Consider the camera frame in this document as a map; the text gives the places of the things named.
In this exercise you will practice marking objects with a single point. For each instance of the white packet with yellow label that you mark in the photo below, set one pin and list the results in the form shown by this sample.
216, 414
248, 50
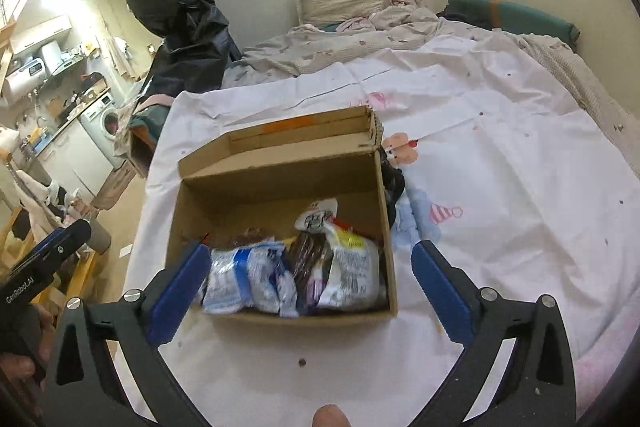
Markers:
352, 272

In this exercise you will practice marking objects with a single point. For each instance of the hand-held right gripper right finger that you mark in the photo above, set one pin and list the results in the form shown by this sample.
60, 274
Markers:
440, 292

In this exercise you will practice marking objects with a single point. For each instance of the white hanging cloth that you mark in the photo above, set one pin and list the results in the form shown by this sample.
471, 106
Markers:
37, 202

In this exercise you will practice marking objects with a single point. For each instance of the white water heater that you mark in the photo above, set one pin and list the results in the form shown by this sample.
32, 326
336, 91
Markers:
22, 79

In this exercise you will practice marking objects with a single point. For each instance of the black cloth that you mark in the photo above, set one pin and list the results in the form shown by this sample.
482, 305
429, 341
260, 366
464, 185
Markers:
394, 182

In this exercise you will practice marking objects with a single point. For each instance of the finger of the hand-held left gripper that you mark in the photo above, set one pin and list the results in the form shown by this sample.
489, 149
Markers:
75, 234
45, 241

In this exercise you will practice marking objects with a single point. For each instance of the brown cardboard box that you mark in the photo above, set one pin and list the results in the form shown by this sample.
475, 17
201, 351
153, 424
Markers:
260, 192

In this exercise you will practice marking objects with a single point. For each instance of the light blue white snack packet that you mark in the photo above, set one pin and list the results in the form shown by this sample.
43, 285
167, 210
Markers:
267, 277
227, 279

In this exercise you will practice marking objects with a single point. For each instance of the white kitchen cabinet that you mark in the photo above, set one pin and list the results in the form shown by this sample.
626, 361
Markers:
75, 159

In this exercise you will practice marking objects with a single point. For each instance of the dark brown snack packet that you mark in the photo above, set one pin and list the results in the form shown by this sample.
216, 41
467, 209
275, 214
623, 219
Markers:
307, 257

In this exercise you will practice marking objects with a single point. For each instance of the person's left hand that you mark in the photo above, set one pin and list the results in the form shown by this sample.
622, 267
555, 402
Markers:
15, 372

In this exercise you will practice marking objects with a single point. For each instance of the grey floral quilt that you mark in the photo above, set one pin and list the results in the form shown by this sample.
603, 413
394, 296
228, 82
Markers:
310, 52

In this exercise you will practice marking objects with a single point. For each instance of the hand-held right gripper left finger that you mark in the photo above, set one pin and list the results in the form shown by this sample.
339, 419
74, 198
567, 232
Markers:
180, 294

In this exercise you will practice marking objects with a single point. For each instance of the person's right hand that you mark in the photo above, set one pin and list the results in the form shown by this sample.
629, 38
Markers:
330, 417

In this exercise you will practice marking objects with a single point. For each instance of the grey trash bin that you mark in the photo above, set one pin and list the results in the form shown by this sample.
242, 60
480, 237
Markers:
97, 237

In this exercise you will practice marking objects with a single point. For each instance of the white washing machine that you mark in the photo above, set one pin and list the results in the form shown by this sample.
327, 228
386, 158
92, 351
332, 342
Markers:
102, 129

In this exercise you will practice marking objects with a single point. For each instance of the beige waffle blanket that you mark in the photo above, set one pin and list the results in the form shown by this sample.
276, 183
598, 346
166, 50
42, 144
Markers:
590, 92

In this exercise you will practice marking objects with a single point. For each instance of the small brown carton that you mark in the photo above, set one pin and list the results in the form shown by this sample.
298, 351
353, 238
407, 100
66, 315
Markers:
141, 152

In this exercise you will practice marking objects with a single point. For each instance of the pink dotted cloth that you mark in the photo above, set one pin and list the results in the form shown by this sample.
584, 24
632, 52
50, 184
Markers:
610, 347

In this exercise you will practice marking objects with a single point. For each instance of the green rolled mat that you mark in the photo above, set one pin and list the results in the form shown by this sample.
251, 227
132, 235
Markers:
525, 19

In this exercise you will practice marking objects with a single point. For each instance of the white packet with black characters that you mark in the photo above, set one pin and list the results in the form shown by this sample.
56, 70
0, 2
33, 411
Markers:
317, 217

